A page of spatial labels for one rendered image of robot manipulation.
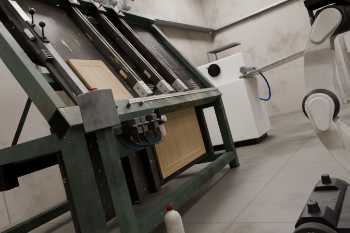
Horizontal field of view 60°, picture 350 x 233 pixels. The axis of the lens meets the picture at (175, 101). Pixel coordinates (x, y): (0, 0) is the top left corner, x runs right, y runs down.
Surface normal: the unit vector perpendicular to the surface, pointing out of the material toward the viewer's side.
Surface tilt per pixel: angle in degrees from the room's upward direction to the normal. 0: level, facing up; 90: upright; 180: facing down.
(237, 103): 90
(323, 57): 115
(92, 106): 90
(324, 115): 90
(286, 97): 90
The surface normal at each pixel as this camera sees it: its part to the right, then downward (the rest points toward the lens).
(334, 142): -0.39, 0.51
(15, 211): 0.79, -0.23
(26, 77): -0.47, 0.09
